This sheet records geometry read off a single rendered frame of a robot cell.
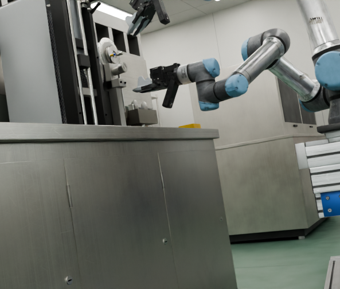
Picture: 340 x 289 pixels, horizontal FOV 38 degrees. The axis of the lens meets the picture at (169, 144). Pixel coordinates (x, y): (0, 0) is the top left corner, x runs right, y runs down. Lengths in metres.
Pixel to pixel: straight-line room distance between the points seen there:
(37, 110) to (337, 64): 1.01
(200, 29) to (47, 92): 5.27
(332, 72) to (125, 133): 0.68
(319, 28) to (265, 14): 4.93
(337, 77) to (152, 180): 0.67
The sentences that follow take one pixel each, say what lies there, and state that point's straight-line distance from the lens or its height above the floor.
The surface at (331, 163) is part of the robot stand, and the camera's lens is 1.77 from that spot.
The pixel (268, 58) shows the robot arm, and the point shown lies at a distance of 1.93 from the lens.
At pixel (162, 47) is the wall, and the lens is 7.13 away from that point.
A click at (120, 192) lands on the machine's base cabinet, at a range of 1.46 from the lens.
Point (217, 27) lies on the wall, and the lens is 6.82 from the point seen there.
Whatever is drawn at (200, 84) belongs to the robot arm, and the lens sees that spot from 1.87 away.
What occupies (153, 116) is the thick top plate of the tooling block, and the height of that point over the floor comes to 1.00.
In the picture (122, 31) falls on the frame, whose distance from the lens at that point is 2.88.
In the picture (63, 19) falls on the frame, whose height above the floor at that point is 1.27.
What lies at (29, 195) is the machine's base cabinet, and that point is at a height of 0.74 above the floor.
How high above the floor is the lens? 0.73
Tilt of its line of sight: 4 degrees up
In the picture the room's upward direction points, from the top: 9 degrees counter-clockwise
